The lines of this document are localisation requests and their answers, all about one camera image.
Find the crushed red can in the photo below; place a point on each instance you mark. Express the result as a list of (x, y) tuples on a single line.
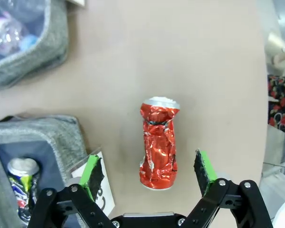
[(159, 147)]

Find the crushed black Pepsi can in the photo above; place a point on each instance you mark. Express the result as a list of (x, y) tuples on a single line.
[(21, 171)]

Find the clear plastic bottle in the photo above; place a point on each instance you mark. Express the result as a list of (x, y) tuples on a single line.
[(13, 35)]

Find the red floral black cloth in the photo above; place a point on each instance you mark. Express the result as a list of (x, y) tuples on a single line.
[(281, 104)]

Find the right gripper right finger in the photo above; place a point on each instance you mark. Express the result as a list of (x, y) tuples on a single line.
[(205, 171)]

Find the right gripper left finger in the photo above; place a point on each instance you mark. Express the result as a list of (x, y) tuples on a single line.
[(92, 175)]

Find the grey fabric basket, plastic waste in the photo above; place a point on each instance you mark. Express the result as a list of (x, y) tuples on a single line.
[(52, 47)]

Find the white can label card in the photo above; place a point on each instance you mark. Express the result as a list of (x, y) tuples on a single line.
[(107, 199)]

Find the grey fabric basket, can label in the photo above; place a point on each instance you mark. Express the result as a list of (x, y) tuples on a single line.
[(38, 129)]

